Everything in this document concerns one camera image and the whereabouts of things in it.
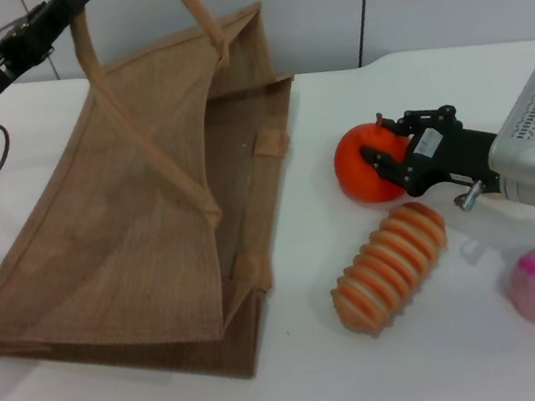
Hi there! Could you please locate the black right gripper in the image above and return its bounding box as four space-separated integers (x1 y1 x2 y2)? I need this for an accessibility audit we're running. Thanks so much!
353 97 504 207

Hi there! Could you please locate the orange toy fruit with stem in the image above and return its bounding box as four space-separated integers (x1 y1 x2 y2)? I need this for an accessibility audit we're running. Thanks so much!
327 109 420 209

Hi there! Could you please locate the brown jute handbag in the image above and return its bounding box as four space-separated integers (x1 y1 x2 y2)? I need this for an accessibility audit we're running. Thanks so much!
0 0 337 401

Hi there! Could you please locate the ridged orange striped bread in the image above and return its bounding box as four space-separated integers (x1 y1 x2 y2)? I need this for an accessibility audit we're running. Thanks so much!
319 197 461 343

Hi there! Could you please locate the silver cable plug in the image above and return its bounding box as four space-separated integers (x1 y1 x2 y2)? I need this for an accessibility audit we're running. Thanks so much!
450 178 488 213

